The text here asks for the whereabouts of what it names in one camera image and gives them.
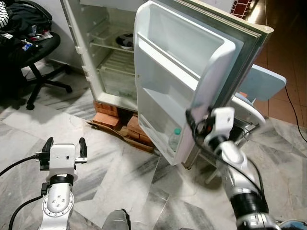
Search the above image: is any clear bottle teal cap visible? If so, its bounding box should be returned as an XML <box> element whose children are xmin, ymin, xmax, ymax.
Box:
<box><xmin>168</xmin><ymin>127</ymin><xmax>183</xmax><ymax>154</ymax></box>

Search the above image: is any silver fridge door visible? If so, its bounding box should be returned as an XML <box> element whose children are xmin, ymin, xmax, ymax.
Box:
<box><xmin>134</xmin><ymin>0</ymin><xmax>274</xmax><ymax>169</ymax></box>

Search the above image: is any brick and wood fridge base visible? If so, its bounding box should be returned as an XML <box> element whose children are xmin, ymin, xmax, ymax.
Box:
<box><xmin>85</xmin><ymin>100</ymin><xmax>157</xmax><ymax>155</ymax></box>

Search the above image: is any clear fridge crisper drawer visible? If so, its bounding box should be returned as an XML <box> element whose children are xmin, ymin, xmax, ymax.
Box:
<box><xmin>97</xmin><ymin>50</ymin><xmax>138</xmax><ymax>99</ymax></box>

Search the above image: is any small silver fridge cabinet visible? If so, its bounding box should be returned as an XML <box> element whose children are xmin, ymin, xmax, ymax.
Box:
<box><xmin>59</xmin><ymin>0</ymin><xmax>147</xmax><ymax>112</ymax></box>

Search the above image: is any grey left robot leg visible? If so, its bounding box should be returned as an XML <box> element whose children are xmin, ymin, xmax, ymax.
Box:
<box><xmin>102</xmin><ymin>208</ymin><xmax>131</xmax><ymax>230</ymax></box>

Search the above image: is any light blue folding chair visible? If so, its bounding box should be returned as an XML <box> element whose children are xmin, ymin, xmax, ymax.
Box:
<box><xmin>205</xmin><ymin>64</ymin><xmax>288</xmax><ymax>185</ymax></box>

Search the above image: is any black swivel office chair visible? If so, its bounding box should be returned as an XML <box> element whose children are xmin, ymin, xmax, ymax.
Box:
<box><xmin>0</xmin><ymin>0</ymin><xmax>73</xmax><ymax>111</ymax></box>

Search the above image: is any black and white bowl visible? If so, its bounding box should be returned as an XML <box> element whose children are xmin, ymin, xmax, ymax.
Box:
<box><xmin>117</xmin><ymin>33</ymin><xmax>136</xmax><ymax>51</ymax></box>

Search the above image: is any dark clothes pile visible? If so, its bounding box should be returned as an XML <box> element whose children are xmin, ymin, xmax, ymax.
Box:
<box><xmin>9</xmin><ymin>2</ymin><xmax>53</xmax><ymax>45</ymax></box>

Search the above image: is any black white striped cloth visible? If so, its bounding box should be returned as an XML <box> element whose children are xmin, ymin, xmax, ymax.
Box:
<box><xmin>0</xmin><ymin>2</ymin><xmax>11</xmax><ymax>32</ymax></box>

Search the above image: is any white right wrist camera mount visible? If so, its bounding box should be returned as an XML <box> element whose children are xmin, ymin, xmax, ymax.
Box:
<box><xmin>210</xmin><ymin>107</ymin><xmax>236</xmax><ymax>143</ymax></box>

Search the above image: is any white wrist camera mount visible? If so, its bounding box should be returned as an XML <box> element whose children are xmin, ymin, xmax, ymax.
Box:
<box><xmin>47</xmin><ymin>144</ymin><xmax>78</xmax><ymax>182</ymax></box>
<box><xmin>210</xmin><ymin>107</ymin><xmax>236</xmax><ymax>143</ymax></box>

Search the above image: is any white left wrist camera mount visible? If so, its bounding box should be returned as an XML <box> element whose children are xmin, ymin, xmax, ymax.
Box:
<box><xmin>47</xmin><ymin>144</ymin><xmax>78</xmax><ymax>182</ymax></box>

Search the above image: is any black left camera cable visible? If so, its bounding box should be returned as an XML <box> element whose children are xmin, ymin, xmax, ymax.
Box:
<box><xmin>0</xmin><ymin>153</ymin><xmax>45</xmax><ymax>179</ymax></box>

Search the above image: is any black floor power cord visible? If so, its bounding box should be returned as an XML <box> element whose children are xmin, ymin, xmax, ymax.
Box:
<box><xmin>285</xmin><ymin>85</ymin><xmax>307</xmax><ymax>143</ymax></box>

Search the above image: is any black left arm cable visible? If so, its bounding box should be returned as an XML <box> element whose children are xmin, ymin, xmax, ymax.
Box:
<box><xmin>8</xmin><ymin>194</ymin><xmax>47</xmax><ymax>230</ymax></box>

